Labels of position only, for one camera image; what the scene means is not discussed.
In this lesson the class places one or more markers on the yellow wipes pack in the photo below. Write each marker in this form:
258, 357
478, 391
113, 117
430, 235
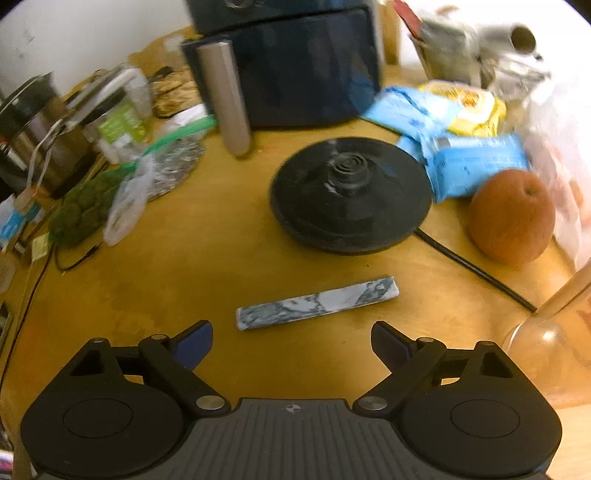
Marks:
481, 112

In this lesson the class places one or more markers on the brown round pear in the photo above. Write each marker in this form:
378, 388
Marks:
511, 218

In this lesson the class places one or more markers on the blue wipes pack right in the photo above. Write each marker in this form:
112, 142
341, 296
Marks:
458, 165

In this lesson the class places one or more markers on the steel electric kettle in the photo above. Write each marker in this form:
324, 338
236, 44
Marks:
34, 147

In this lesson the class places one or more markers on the black kettle base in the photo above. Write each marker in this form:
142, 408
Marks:
351, 195

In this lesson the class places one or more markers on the blue wipes pack left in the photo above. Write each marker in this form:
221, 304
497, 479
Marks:
420, 115

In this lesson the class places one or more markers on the green net bag of nuts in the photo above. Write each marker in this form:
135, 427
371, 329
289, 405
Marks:
85, 208

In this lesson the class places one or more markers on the blue wipes pack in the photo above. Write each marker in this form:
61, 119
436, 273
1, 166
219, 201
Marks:
420, 115
458, 165

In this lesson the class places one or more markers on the dark blue air fryer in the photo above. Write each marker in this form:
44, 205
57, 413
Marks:
284, 64

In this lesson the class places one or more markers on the glass bowl with clutter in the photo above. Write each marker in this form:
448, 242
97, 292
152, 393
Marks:
502, 59

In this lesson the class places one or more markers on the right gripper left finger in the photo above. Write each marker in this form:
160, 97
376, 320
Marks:
169, 363

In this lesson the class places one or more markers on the marble pattern flat bar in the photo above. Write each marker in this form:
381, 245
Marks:
317, 304

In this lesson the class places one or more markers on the white tub green label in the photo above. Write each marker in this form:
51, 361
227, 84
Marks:
117, 121

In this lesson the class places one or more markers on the clear plastic bag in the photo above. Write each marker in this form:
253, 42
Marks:
158, 170

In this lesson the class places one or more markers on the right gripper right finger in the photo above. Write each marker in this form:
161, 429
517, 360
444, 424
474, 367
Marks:
412, 364

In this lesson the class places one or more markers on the clear shaker bottle grey lid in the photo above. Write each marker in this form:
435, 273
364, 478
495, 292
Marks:
552, 346

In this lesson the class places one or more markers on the brown bark slab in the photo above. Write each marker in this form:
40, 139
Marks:
172, 91

